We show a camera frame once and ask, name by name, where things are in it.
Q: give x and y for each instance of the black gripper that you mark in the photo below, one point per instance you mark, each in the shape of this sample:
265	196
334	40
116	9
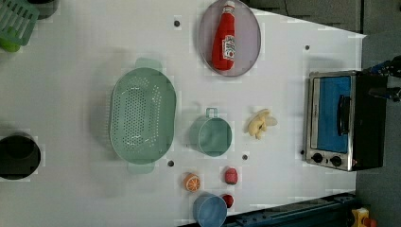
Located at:
387	69

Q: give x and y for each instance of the yellow peeled toy banana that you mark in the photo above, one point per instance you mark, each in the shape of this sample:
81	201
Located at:
260	122

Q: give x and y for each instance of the silver black toaster oven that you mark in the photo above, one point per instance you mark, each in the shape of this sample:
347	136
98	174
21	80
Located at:
345	127

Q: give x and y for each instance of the grey oval plate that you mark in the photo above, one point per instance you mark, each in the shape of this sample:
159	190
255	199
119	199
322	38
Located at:
247	37

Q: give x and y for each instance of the yellow red toy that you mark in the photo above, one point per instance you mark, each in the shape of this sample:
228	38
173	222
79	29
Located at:
362	218

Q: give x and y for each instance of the red plush ketchup bottle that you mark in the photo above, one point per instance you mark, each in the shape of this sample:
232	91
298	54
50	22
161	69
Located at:
223	51

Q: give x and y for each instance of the red strawberry toy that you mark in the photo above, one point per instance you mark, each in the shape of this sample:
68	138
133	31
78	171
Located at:
231	176

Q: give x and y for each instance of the small red toy fruit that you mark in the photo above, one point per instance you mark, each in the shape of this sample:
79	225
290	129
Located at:
229	200

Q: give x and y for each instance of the orange slice toy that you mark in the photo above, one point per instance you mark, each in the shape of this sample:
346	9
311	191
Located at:
192	182

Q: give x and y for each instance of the blue cup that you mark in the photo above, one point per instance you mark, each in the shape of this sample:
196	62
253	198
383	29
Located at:
209	210

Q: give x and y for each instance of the green oval colander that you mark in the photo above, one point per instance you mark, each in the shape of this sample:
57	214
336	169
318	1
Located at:
142	116

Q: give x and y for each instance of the dark grey cup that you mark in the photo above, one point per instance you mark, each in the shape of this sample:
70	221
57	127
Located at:
46	8

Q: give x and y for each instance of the green dish rack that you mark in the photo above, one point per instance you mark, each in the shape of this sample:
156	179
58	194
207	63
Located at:
17	20

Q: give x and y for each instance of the black round container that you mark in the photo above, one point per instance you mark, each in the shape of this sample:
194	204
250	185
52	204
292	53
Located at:
20	156

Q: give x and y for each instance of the bright green object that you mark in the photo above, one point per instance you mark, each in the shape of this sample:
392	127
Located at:
9	46

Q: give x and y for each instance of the blue metal frame rail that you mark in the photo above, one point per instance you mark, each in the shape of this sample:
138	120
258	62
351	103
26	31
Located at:
331	211

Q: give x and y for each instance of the small green cup with handle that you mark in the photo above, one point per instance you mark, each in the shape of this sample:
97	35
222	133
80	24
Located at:
210	134

